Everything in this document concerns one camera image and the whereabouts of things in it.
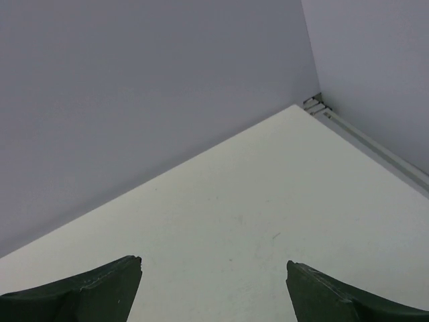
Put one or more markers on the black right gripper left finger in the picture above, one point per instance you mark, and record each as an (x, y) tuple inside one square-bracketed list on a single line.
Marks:
[(105, 293)]

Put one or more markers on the aluminium table edge rail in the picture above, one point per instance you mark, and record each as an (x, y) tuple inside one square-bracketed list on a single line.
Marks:
[(405, 171)]

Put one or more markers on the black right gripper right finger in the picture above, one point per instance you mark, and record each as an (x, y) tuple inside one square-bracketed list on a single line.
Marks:
[(316, 296)]

